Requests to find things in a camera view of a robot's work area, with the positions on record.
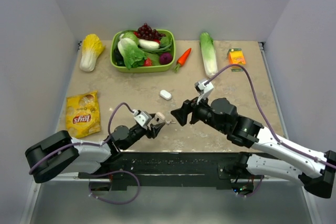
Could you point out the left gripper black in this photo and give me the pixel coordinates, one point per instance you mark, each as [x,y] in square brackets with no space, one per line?
[154,130]

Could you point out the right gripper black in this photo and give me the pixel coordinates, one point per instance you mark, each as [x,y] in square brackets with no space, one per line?
[181,114]

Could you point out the pink earbud charging case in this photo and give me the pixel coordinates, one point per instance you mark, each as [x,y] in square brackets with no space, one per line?
[159,118]

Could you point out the white earbud charging case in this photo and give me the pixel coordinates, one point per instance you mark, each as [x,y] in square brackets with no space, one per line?
[165,95]

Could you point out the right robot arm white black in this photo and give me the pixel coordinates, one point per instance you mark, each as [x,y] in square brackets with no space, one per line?
[313,170]

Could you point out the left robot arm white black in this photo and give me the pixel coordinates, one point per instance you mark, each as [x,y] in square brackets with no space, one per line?
[61,153]

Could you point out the green plastic basket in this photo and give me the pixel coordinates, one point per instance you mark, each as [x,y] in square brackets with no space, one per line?
[156,67]

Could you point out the orange toy carrot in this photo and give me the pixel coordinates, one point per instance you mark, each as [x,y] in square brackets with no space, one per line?
[182,60]

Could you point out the purple onion in basket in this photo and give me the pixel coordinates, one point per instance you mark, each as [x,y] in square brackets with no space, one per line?
[165,58]

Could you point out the red strawberry in basket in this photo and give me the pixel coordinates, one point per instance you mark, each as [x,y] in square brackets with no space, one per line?
[148,62]

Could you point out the green white napa cabbage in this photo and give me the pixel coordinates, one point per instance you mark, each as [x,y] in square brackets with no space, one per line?
[208,54]

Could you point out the yellow lays chips bag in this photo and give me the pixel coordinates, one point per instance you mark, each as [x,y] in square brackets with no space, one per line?
[83,114]

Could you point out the green lettuce in basket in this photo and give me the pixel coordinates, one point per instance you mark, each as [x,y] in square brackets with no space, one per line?
[133,56]

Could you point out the white radish in basket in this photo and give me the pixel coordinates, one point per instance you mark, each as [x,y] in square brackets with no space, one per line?
[149,44]

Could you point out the orange juice carton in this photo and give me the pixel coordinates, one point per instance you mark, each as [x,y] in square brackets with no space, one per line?
[236,56]

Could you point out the red grape bunch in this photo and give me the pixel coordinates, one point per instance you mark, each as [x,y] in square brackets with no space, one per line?
[147,33]

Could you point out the yellow napa cabbage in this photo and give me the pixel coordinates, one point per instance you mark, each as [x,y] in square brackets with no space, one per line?
[92,48]

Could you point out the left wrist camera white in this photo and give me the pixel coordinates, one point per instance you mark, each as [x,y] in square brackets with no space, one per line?
[142,118]

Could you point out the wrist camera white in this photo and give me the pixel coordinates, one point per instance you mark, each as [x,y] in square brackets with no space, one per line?
[204,89]
[142,118]

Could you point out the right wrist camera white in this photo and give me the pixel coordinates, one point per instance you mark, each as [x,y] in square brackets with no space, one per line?
[204,89]

